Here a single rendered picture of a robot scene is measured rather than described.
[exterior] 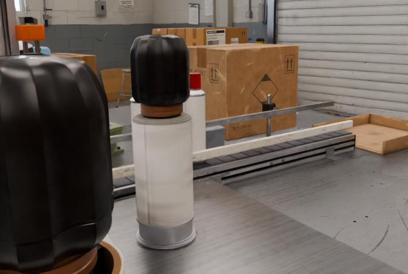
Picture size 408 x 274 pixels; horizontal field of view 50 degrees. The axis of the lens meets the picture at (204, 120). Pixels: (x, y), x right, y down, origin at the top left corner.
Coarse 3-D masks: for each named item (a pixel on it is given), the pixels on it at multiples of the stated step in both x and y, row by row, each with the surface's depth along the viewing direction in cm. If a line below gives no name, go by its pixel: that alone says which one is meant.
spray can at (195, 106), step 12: (192, 72) 99; (192, 84) 97; (192, 96) 97; (204, 96) 98; (192, 108) 97; (204, 108) 99; (192, 120) 98; (204, 120) 99; (192, 132) 98; (204, 132) 100; (192, 144) 99; (204, 144) 100
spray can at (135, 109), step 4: (132, 100) 90; (132, 104) 90; (136, 104) 90; (132, 108) 90; (136, 108) 90; (140, 108) 90; (132, 112) 91; (136, 112) 90; (140, 112) 90; (132, 116) 91; (132, 128) 92; (132, 132) 92; (132, 136) 92; (132, 140) 93; (132, 144) 93; (132, 148) 93
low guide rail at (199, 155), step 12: (348, 120) 126; (288, 132) 114; (300, 132) 115; (312, 132) 117; (324, 132) 120; (240, 144) 104; (252, 144) 106; (264, 144) 108; (192, 156) 96; (204, 156) 98; (216, 156) 100; (120, 168) 87; (132, 168) 89
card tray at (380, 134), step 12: (336, 120) 148; (360, 120) 156; (372, 120) 158; (384, 120) 154; (396, 120) 150; (360, 132) 145; (372, 132) 145; (384, 132) 145; (396, 132) 145; (360, 144) 132; (372, 144) 132; (384, 144) 122; (396, 144) 125
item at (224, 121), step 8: (312, 104) 126; (320, 104) 128; (328, 104) 130; (264, 112) 116; (272, 112) 117; (280, 112) 119; (288, 112) 121; (208, 120) 107; (216, 120) 107; (224, 120) 109; (232, 120) 110; (240, 120) 112; (112, 136) 93; (120, 136) 94; (128, 136) 95
